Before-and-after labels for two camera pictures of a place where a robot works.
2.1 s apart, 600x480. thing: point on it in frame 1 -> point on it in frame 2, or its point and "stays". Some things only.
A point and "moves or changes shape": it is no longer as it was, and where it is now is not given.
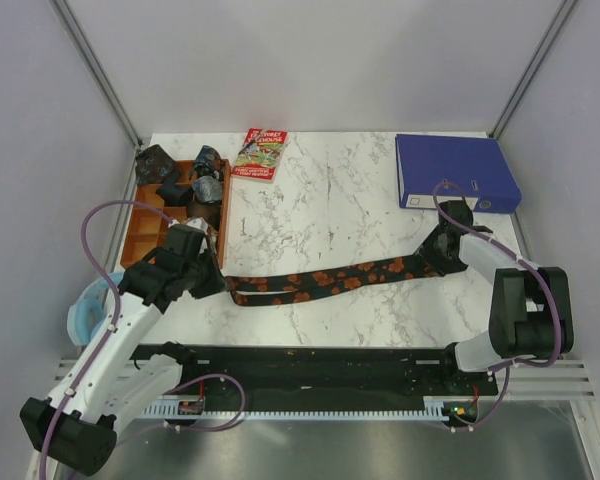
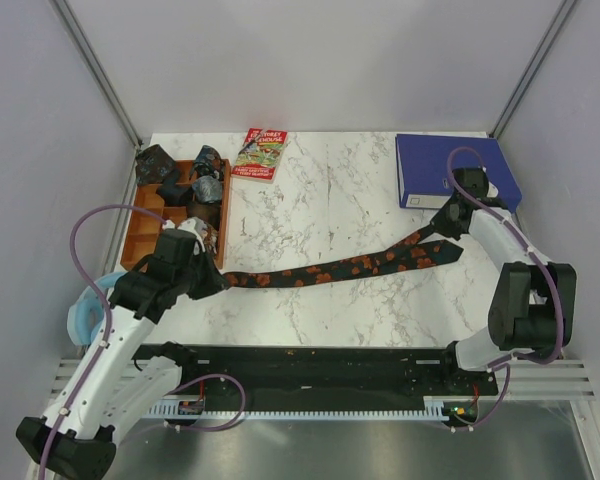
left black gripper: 216,283 stays
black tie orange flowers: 305,286 moves or changes shape
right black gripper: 424,250 -> 439,222
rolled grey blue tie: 207,189 stays
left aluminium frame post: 97,68 stays
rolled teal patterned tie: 209,163 stays
